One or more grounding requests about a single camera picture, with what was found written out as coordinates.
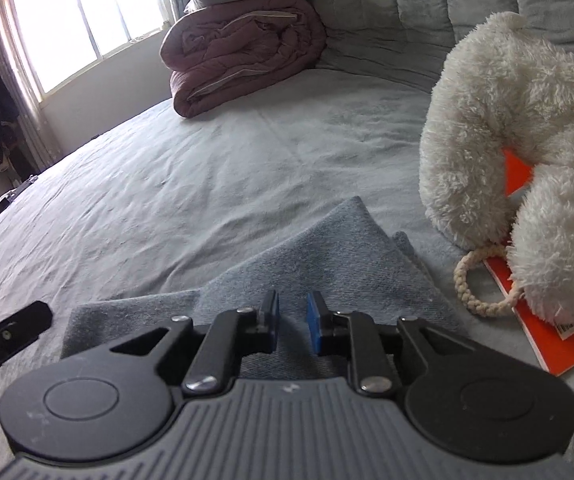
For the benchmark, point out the black tablet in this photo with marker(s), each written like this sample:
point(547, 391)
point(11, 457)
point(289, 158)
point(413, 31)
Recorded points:
point(1, 207)

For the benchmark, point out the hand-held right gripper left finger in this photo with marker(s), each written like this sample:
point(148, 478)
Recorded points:
point(274, 324)

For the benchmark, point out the bed with grey sheet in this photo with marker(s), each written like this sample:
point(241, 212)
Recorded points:
point(192, 170)

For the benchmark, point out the window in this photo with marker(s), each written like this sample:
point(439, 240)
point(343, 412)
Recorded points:
point(82, 20)

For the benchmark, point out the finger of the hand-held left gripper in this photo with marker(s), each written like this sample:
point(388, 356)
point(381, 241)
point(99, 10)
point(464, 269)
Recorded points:
point(7, 335)

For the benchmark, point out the grey padded headboard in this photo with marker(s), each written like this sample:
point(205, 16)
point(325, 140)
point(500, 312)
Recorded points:
point(442, 5)

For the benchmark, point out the white plush toy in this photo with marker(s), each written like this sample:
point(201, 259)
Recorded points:
point(517, 125)

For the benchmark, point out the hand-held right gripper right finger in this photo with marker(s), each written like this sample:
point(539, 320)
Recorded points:
point(313, 326)

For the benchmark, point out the pink folded quilt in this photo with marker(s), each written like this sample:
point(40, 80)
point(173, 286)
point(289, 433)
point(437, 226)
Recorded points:
point(242, 55)

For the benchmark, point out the grey knit sweater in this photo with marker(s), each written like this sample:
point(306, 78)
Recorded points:
point(342, 260)

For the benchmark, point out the orange book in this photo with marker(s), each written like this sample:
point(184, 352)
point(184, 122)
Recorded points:
point(557, 345)

